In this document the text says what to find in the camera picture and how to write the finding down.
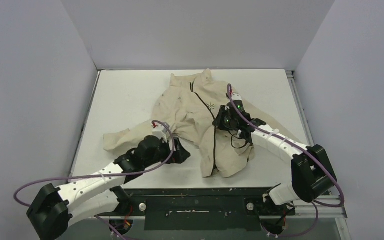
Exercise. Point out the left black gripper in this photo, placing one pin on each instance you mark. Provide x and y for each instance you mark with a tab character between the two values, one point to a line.
180	155

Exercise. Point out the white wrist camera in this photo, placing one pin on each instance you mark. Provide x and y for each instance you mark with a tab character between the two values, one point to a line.
236	102
160	130

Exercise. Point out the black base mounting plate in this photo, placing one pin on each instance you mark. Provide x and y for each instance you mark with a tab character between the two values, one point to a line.
200	222

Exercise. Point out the beige zip jacket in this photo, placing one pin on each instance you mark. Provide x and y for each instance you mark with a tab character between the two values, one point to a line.
189	106

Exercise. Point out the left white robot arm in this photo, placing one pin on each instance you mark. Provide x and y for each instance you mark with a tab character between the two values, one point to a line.
55	208

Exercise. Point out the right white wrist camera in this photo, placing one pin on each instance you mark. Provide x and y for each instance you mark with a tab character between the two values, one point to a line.
236	102

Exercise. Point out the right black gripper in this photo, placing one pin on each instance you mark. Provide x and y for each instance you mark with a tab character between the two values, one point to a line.
220	120

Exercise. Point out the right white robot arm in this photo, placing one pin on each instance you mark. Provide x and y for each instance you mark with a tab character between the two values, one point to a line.
311	172

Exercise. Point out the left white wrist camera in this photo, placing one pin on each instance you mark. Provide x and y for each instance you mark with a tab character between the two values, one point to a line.
160	130

